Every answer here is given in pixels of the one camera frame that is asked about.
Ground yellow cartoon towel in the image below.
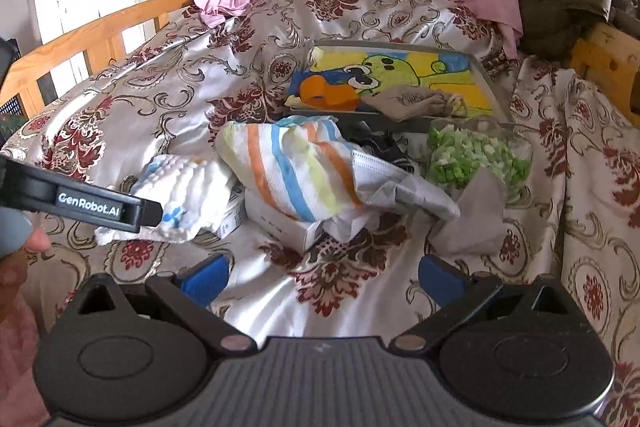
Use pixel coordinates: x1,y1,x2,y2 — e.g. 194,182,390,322
290,47,496,118

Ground wooden bed rail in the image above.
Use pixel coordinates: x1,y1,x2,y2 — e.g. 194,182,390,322
0,0,201,118

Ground black striped sock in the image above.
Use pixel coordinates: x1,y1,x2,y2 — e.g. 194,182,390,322
380,147,417,175

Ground beige patterned cloth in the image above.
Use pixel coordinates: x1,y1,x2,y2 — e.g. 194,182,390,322
361,86,468,122

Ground striped towel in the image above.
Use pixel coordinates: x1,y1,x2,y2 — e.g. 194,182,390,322
215,116,366,223

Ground orange cloth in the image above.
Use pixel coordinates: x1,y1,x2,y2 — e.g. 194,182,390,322
299,75,358,112

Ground pale wooden bed frame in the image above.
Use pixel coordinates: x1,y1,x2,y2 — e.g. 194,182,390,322
567,22,640,128

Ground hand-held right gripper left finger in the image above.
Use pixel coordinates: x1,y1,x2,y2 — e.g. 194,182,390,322
79,253,257,354

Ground grey metal tray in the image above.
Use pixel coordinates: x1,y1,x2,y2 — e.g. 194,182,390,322
285,39,516,135

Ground person's left hand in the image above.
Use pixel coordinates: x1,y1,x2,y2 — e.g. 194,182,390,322
0,213,50,260

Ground floral satin blanket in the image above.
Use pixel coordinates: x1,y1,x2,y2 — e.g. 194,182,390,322
0,0,640,427

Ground white blue-dotted cloth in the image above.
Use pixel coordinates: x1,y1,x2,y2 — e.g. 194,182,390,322
95,154,236,245

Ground white tissue packet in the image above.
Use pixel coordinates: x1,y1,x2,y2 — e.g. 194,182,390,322
245,189,351,253

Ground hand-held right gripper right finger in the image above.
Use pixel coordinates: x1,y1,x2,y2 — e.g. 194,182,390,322
390,255,571,354

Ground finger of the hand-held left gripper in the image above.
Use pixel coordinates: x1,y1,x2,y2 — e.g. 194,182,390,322
120,196,163,233

